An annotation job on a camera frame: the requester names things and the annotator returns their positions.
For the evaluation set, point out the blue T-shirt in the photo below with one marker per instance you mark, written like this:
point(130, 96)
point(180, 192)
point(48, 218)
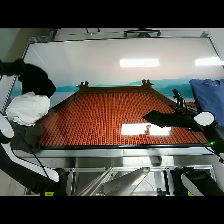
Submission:
point(210, 98)

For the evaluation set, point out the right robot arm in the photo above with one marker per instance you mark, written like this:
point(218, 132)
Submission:
point(200, 181)

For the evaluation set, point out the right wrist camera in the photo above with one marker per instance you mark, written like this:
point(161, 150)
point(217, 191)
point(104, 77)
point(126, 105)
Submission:
point(178, 98)

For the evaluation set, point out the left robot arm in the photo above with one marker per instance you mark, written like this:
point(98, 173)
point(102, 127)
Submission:
point(20, 166)

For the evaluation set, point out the white garment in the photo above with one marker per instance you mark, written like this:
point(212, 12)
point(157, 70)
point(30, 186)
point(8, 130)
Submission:
point(28, 108)

